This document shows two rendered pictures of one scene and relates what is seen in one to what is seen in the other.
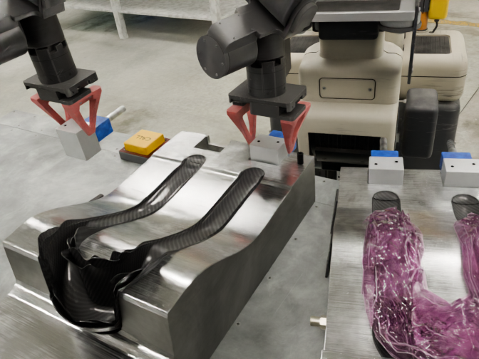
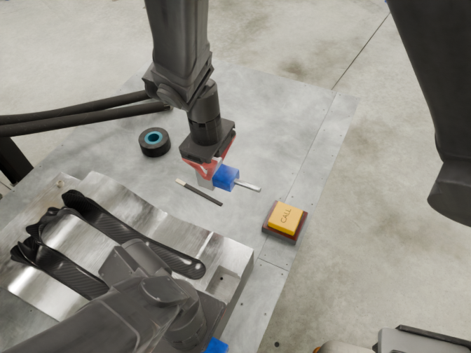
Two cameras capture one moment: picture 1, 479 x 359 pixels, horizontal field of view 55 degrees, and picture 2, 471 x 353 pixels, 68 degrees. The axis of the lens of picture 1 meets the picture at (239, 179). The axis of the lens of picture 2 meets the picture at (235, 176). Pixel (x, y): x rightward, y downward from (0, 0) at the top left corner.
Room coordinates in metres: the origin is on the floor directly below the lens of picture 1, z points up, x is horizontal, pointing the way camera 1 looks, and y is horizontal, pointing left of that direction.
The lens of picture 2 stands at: (0.70, -0.19, 1.49)
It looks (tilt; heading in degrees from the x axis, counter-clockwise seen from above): 52 degrees down; 84
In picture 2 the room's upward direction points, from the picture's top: 3 degrees counter-clockwise
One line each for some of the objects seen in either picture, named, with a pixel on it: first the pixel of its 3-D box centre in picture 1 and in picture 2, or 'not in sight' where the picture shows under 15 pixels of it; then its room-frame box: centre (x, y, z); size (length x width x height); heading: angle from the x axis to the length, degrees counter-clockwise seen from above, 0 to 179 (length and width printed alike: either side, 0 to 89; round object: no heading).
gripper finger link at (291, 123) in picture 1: (281, 124); not in sight; (0.62, -0.07, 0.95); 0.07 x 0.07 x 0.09; 56
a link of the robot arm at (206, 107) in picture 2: (35, 26); (198, 98); (0.69, 0.26, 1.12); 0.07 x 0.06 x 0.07; 139
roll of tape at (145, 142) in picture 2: not in sight; (154, 141); (0.56, 0.47, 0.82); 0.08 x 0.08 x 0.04
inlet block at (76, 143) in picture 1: (98, 125); (230, 179); (0.73, 0.23, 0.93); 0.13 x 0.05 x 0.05; 145
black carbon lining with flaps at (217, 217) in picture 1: (160, 212); (103, 255); (0.48, 0.11, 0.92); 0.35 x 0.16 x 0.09; 146
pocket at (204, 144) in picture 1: (214, 152); (223, 286); (0.69, 0.04, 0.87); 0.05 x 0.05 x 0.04; 56
